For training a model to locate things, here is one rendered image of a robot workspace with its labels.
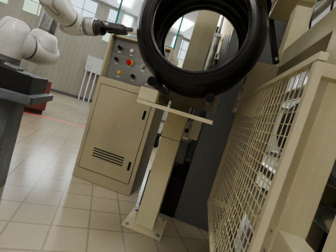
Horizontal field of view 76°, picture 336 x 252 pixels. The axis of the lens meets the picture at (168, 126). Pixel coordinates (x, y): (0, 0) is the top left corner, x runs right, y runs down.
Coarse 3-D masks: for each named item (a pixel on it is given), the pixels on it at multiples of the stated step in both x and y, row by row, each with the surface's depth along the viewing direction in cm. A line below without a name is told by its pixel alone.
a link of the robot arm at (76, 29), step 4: (76, 12) 106; (80, 16) 109; (84, 16) 111; (76, 20) 106; (80, 20) 109; (60, 24) 111; (72, 24) 106; (76, 24) 108; (80, 24) 109; (60, 28) 113; (64, 28) 110; (68, 28) 108; (72, 28) 108; (76, 28) 109; (80, 28) 110; (64, 32) 115; (68, 32) 113; (72, 32) 112; (76, 32) 111; (80, 32) 112
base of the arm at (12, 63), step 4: (0, 56) 116; (4, 56) 117; (0, 60) 115; (4, 60) 118; (8, 60) 119; (12, 60) 120; (16, 60) 123; (0, 64) 116; (4, 64) 117; (8, 64) 118; (12, 64) 121; (16, 64) 123; (12, 68) 118; (16, 68) 120; (20, 68) 129
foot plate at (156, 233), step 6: (132, 210) 157; (132, 216) 149; (126, 222) 138; (132, 222) 142; (156, 222) 151; (162, 222) 153; (132, 228) 136; (138, 228) 138; (144, 228) 140; (156, 228) 144; (162, 228) 146; (144, 234) 134; (150, 234) 135; (156, 234) 135
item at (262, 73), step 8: (256, 64) 121; (264, 64) 120; (248, 72) 126; (256, 72) 121; (264, 72) 120; (272, 72) 120; (248, 80) 122; (256, 80) 121; (264, 80) 120; (240, 88) 140; (248, 88) 122; (240, 96) 128; (240, 104) 123; (256, 112) 122
